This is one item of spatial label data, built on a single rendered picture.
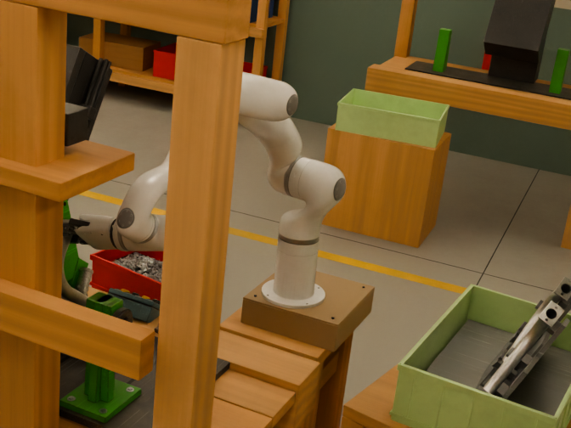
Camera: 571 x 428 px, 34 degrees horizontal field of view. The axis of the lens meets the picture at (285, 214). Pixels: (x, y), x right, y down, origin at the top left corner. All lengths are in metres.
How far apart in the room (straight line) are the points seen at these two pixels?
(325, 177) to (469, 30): 5.09
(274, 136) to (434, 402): 0.80
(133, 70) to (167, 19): 6.52
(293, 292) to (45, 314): 1.00
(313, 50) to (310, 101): 0.43
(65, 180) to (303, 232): 1.01
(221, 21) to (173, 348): 0.64
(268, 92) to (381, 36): 5.51
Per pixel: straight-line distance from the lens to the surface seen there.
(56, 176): 1.86
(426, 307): 5.02
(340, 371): 2.96
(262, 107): 2.29
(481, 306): 3.02
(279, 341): 2.73
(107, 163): 1.94
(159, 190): 2.12
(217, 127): 1.66
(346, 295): 2.85
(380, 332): 4.69
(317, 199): 2.60
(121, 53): 8.20
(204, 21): 1.63
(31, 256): 1.98
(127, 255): 3.14
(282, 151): 2.49
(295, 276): 2.73
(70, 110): 1.96
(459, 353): 2.83
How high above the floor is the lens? 2.17
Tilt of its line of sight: 21 degrees down
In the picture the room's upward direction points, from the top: 6 degrees clockwise
